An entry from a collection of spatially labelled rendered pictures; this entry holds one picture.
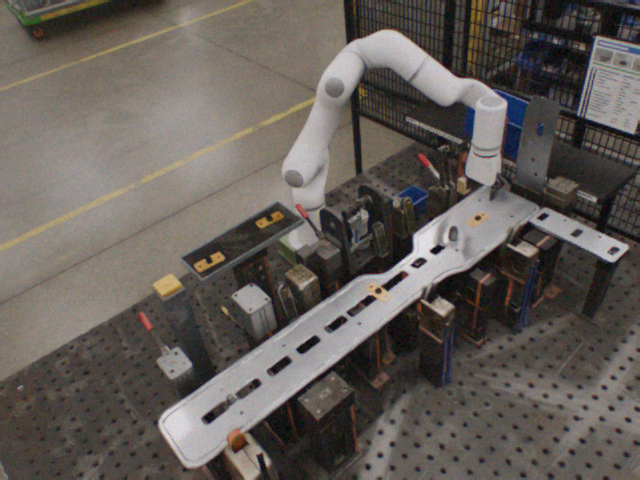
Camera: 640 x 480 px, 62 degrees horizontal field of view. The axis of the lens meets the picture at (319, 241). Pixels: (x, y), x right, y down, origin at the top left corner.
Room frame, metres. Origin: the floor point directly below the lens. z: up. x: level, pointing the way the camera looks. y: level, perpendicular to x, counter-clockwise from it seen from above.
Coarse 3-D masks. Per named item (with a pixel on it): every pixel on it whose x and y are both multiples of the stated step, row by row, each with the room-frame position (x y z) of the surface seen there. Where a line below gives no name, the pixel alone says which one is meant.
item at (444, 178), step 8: (440, 152) 1.47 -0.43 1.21; (448, 152) 1.46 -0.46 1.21; (440, 160) 1.47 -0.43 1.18; (448, 160) 1.48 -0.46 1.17; (440, 168) 1.47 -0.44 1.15; (448, 168) 1.48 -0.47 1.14; (440, 176) 1.47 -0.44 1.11; (448, 176) 1.48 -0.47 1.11; (440, 184) 1.47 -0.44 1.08; (448, 184) 1.47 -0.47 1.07
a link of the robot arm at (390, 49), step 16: (384, 32) 1.48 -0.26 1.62; (352, 48) 1.58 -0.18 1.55; (368, 48) 1.48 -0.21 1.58; (384, 48) 1.45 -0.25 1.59; (400, 48) 1.44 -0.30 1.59; (416, 48) 1.45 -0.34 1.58; (368, 64) 1.55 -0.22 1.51; (384, 64) 1.45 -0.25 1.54; (400, 64) 1.42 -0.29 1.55; (416, 64) 1.41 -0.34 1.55
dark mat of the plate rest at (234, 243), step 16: (272, 208) 1.36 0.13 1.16; (240, 224) 1.30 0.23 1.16; (272, 224) 1.28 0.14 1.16; (288, 224) 1.27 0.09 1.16; (224, 240) 1.24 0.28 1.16; (240, 240) 1.23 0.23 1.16; (256, 240) 1.22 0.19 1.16; (192, 256) 1.19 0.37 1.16; (208, 256) 1.18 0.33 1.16; (224, 256) 1.17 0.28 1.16; (208, 272) 1.11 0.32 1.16
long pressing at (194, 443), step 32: (480, 192) 1.50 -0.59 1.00; (448, 224) 1.35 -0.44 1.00; (480, 224) 1.33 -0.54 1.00; (416, 256) 1.22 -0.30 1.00; (448, 256) 1.20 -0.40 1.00; (480, 256) 1.18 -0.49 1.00; (352, 288) 1.12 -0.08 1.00; (416, 288) 1.08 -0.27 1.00; (320, 320) 1.01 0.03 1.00; (352, 320) 1.00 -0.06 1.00; (384, 320) 0.98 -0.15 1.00; (256, 352) 0.93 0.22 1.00; (288, 352) 0.92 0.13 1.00; (320, 352) 0.90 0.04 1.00; (224, 384) 0.84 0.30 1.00; (288, 384) 0.81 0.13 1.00; (192, 416) 0.76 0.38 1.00; (224, 416) 0.75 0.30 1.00; (256, 416) 0.74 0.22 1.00; (192, 448) 0.67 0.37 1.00; (224, 448) 0.66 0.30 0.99
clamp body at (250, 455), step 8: (248, 432) 0.66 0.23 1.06; (248, 440) 0.64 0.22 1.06; (248, 448) 0.62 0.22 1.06; (256, 448) 0.62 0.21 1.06; (232, 456) 0.61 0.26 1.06; (240, 456) 0.60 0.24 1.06; (248, 456) 0.60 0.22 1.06; (256, 456) 0.60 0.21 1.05; (264, 456) 0.60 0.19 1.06; (232, 464) 0.59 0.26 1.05; (240, 464) 0.58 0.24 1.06; (248, 464) 0.58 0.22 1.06; (256, 464) 0.58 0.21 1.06; (264, 464) 0.60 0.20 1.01; (272, 464) 0.58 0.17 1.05; (232, 472) 0.62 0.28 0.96; (240, 472) 0.57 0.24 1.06; (248, 472) 0.56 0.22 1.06; (256, 472) 0.56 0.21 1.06; (272, 472) 0.57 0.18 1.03
